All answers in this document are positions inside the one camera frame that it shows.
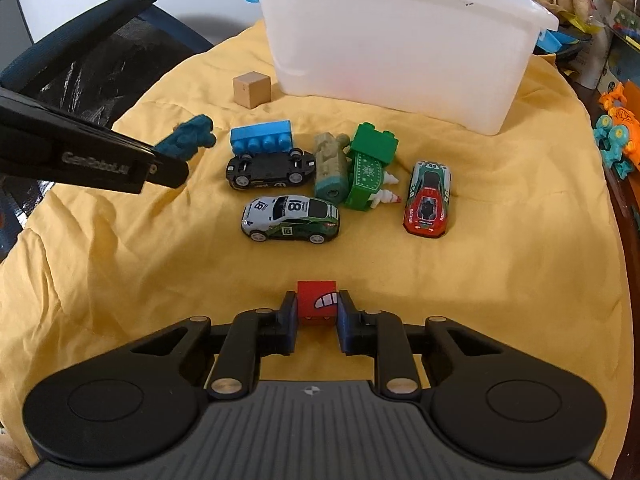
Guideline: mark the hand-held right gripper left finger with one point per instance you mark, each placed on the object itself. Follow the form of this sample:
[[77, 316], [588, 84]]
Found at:
[[288, 325]]

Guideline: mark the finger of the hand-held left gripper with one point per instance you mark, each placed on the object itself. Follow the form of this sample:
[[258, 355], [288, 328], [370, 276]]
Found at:
[[170, 172]]

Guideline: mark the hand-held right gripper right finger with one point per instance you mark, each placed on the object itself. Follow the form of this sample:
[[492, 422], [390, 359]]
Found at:
[[345, 331]]

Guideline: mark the red toy cube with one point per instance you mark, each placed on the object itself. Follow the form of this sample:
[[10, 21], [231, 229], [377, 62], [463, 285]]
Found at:
[[316, 300]]

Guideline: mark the blue building brick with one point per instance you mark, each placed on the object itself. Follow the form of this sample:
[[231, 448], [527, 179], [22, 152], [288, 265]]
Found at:
[[261, 137]]

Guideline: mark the black toy car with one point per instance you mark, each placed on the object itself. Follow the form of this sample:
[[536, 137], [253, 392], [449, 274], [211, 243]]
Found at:
[[267, 169]]

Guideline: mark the white plastic bin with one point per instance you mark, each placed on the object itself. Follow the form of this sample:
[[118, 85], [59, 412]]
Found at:
[[390, 50]]

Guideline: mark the black mesh chair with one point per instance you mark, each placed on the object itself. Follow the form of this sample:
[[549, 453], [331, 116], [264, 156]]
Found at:
[[85, 60]]

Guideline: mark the yellow blanket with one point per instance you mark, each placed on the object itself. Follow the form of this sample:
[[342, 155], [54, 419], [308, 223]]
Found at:
[[150, 270]]

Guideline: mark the white and green toy car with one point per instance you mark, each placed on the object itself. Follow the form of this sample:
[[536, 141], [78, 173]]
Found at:
[[290, 217]]

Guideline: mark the wooden cube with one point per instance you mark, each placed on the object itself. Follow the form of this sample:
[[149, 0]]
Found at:
[[251, 91]]

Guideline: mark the green toy drill vehicle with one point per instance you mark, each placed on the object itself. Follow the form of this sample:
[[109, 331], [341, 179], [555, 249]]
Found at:
[[364, 180]]

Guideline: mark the red and green toy car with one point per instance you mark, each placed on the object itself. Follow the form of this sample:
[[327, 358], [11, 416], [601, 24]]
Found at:
[[427, 200]]

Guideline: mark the tan and teal toy figure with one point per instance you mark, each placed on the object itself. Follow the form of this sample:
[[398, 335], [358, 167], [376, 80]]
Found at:
[[330, 170]]

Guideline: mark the green building brick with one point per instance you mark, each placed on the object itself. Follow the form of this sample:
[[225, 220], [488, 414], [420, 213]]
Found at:
[[372, 142]]

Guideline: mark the blue and black basket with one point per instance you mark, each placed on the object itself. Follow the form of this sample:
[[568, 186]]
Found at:
[[560, 42]]

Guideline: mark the toy shapes puzzle box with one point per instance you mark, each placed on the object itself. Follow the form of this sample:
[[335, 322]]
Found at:
[[625, 25]]

